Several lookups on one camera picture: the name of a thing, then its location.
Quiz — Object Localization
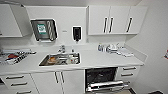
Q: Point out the stainless steel dishwasher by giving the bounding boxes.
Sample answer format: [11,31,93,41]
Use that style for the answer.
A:
[84,67,130,94]

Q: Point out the blue white soap bottle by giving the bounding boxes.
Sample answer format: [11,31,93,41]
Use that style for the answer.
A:
[97,43,104,53]

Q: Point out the white mug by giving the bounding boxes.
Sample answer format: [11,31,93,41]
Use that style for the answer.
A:
[68,56,75,64]

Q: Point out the small clear jar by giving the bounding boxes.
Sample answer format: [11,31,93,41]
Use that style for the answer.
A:
[103,45,108,53]

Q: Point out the chrome sink faucet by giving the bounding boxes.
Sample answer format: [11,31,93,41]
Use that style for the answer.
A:
[57,44,68,54]

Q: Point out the stainless steel sink basin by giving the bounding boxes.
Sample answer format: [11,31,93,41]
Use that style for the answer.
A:
[38,52,82,68]

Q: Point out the stacked white dishes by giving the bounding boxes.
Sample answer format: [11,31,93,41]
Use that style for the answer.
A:
[106,43,121,55]

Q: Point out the orange dish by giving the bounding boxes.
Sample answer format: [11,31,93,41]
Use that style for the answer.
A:
[49,56,59,64]

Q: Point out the white two-door base cabinet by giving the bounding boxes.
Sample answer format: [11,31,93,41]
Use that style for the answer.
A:
[30,69,86,94]

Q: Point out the white grey dish cloth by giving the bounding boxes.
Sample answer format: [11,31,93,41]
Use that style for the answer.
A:
[118,47,135,58]

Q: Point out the grey paper towel dispenser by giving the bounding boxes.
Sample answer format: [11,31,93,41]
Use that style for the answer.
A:
[30,18,58,43]

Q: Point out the white narrow drawer cabinet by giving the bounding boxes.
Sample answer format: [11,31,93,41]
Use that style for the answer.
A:
[115,64,143,88]

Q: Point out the small red dish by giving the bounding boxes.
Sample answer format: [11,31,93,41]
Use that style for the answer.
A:
[7,53,17,60]

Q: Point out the white drawer stack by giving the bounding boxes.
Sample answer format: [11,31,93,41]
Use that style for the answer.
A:
[0,73,40,94]

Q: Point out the black wall soap dispenser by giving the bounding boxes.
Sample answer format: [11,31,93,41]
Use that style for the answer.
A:
[72,25,83,43]

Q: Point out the dark wire dishwasher rack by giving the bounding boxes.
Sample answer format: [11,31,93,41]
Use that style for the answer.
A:
[86,68,118,85]

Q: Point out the wire dish drying rack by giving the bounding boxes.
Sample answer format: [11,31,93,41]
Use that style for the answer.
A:
[0,49,37,65]

